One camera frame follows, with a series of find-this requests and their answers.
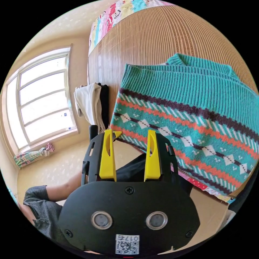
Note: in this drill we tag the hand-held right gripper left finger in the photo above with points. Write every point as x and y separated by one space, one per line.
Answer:
107 159

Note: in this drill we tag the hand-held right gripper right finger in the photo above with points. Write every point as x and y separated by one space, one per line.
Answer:
152 161

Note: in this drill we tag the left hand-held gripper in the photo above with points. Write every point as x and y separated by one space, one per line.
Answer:
93 131

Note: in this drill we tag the teal patterned knit sweater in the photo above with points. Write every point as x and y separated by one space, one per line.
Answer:
182 113

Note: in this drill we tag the person's left forearm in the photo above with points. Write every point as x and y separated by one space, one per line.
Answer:
64 188

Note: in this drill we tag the pile of clothes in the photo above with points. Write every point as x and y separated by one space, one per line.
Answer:
91 101

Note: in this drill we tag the tied plaid curtain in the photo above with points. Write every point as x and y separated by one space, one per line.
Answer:
30 156

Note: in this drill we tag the window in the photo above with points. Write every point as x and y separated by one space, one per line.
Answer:
44 97

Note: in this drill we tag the person's body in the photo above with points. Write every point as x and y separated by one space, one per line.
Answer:
40 210

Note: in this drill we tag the bed with woven mat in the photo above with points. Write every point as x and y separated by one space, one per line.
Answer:
153 36

